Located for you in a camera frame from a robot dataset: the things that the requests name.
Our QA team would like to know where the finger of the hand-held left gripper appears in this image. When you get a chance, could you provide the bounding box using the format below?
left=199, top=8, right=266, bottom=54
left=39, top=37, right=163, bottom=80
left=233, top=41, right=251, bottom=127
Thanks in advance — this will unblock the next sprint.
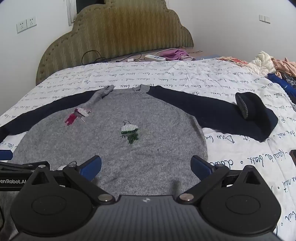
left=0, top=161, right=50, bottom=172
left=0, top=150, right=14, bottom=161

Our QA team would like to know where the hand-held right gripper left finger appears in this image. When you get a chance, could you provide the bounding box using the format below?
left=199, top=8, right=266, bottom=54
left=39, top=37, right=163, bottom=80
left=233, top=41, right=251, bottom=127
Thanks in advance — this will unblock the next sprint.
left=28, top=155, right=116, bottom=206

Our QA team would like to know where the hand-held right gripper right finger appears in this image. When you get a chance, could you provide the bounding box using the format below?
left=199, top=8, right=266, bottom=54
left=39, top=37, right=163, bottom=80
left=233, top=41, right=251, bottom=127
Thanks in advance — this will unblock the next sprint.
left=177, top=155, right=269, bottom=206

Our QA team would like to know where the grey sweater with navy sleeves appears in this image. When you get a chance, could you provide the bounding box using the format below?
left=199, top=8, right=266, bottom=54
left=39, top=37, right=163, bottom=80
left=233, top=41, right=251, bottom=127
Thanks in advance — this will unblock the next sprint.
left=0, top=84, right=279, bottom=202

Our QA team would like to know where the white script-printed blanket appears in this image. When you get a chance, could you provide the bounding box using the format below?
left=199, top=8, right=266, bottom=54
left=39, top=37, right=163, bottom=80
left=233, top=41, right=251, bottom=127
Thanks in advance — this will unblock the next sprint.
left=0, top=57, right=296, bottom=241

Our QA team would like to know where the red floral cloth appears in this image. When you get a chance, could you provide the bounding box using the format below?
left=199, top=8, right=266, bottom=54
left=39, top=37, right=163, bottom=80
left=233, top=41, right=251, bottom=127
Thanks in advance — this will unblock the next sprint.
left=216, top=56, right=250, bottom=68

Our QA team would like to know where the blue garment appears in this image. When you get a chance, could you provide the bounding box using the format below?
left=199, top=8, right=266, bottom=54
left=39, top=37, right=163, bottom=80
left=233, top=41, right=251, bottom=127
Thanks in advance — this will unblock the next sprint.
left=267, top=73, right=296, bottom=104

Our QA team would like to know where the purple cloth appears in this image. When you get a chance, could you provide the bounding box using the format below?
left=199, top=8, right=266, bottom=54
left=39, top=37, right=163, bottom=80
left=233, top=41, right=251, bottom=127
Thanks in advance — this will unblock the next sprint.
left=159, top=48, right=197, bottom=61

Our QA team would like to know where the white power strip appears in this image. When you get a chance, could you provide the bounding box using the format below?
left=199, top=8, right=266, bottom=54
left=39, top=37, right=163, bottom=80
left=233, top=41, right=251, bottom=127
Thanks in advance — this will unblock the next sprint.
left=144, top=54, right=166, bottom=62

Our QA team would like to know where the cream padded jacket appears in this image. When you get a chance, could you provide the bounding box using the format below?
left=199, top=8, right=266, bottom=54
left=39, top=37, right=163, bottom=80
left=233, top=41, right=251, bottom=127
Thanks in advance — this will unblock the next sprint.
left=246, top=51, right=277, bottom=75

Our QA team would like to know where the pink cloth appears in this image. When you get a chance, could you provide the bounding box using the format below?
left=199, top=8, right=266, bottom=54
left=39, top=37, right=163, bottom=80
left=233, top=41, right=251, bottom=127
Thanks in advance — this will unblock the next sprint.
left=271, top=57, right=296, bottom=80

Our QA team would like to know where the olive padded bed headboard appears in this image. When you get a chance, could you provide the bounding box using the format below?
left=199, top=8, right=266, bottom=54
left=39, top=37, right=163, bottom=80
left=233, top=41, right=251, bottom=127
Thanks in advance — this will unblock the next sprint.
left=35, top=0, right=195, bottom=86

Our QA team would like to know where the black looped cable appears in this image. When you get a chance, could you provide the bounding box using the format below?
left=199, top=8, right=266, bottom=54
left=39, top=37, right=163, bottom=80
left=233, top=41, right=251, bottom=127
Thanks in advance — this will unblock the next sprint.
left=81, top=50, right=142, bottom=65

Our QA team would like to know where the thin black cable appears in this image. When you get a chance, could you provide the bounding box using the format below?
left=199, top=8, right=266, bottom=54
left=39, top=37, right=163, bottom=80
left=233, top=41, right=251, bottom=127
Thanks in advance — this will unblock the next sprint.
left=185, top=50, right=204, bottom=61

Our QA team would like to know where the white cable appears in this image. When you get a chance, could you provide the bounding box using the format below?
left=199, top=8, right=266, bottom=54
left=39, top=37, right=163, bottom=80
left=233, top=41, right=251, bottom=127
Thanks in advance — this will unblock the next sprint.
left=153, top=48, right=179, bottom=56

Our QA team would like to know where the white wall socket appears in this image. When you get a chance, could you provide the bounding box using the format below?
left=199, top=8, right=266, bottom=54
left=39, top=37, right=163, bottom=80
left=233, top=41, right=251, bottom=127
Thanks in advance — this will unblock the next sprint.
left=26, top=16, right=37, bottom=29
left=17, top=20, right=28, bottom=34

